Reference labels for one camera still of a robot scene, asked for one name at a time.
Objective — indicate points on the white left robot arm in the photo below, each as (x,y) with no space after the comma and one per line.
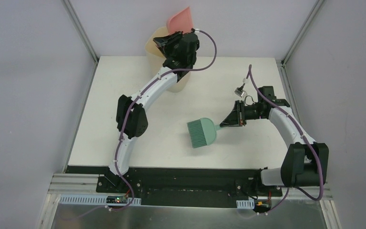
(131,115)

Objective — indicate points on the pink plastic dustpan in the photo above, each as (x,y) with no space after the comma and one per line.
(181,21)

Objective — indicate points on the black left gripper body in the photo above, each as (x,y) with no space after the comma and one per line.
(171,40)

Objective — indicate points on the green hand brush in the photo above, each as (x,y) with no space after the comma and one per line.
(202,132)

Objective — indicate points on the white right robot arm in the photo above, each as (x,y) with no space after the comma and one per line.
(305,163)

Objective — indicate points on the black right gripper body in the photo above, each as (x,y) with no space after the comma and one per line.
(249,112)

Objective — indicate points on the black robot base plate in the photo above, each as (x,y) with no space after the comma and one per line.
(188,187)

